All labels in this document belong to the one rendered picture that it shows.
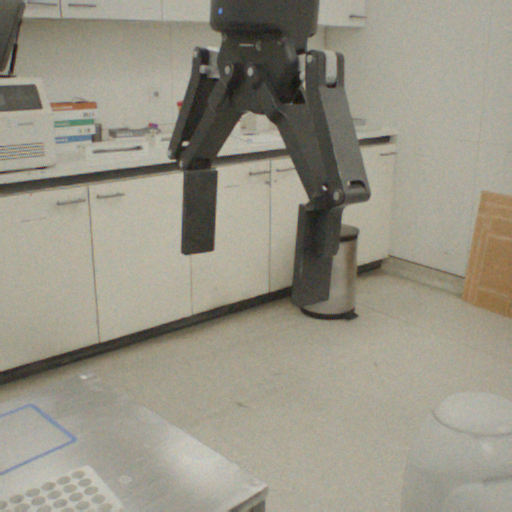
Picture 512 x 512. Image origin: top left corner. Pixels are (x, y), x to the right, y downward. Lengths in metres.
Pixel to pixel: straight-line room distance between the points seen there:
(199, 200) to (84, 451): 0.55
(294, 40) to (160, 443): 0.69
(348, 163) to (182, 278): 2.82
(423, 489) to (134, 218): 2.34
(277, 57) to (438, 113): 3.50
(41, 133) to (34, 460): 1.91
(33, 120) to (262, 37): 2.31
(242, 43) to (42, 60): 2.97
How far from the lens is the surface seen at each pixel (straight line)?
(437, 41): 3.94
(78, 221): 2.86
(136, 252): 3.03
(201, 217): 0.54
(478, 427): 0.78
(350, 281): 3.44
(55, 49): 3.44
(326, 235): 0.42
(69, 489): 0.84
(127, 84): 3.61
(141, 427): 1.04
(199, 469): 0.94
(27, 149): 2.73
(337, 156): 0.40
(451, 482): 0.79
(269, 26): 0.44
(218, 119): 0.50
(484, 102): 3.77
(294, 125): 0.43
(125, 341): 3.21
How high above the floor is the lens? 1.37
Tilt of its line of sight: 17 degrees down
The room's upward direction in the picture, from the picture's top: straight up
